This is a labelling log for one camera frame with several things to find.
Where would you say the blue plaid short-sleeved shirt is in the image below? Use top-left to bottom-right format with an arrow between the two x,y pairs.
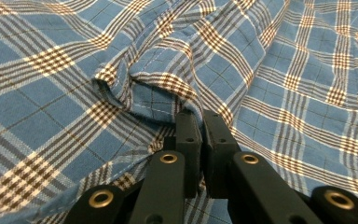
0,0 -> 358,224

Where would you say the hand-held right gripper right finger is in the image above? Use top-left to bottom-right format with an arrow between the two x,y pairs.
201,109 -> 324,224

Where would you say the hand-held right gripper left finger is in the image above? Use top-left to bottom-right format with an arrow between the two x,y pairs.
129,109 -> 204,224

